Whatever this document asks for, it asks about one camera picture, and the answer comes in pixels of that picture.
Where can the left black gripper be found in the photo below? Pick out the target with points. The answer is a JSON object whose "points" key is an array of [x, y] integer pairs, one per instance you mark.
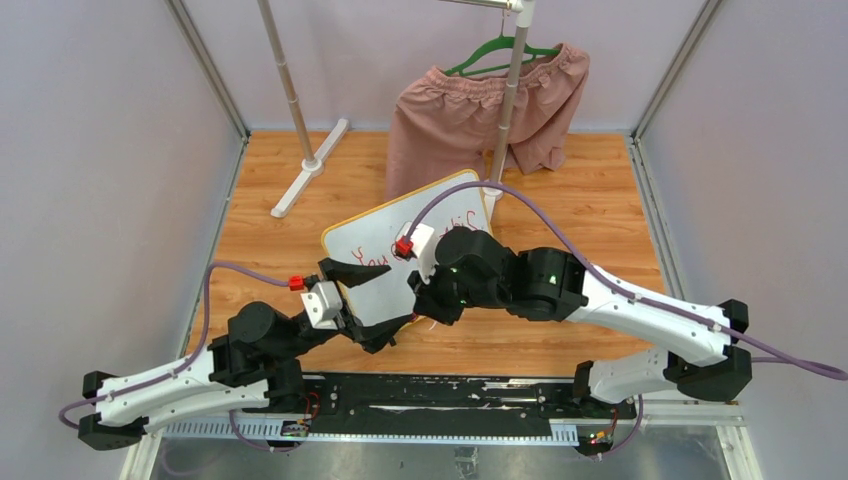
{"points": [[349, 322]]}

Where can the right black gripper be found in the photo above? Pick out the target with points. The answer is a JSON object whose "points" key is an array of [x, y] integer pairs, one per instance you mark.
{"points": [[427, 300]]}

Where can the yellow framed whiteboard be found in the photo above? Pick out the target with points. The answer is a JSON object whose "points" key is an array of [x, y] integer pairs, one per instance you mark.
{"points": [[368, 239]]}

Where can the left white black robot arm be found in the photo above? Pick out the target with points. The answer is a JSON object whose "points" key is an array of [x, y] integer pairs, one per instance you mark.
{"points": [[254, 366]]}

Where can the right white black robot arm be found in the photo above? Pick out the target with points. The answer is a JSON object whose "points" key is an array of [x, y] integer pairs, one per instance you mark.
{"points": [[692, 350]]}

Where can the pink shorts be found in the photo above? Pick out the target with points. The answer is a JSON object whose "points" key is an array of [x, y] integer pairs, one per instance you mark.
{"points": [[562, 84]]}

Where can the green clothes hanger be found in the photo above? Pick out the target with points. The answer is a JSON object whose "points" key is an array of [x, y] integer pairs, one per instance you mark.
{"points": [[500, 53]]}

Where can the white clothes rack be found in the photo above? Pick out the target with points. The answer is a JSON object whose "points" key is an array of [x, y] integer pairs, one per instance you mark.
{"points": [[443, 124]]}

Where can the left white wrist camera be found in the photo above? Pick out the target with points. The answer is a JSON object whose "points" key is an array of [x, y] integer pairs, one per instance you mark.
{"points": [[322, 304]]}

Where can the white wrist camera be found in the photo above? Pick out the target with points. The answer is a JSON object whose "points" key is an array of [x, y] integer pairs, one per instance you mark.
{"points": [[418, 243], [322, 304]]}

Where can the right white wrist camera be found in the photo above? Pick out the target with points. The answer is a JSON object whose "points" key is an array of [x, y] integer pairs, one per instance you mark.
{"points": [[418, 243]]}

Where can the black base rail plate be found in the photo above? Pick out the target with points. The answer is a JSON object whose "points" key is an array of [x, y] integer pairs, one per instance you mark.
{"points": [[449, 409]]}

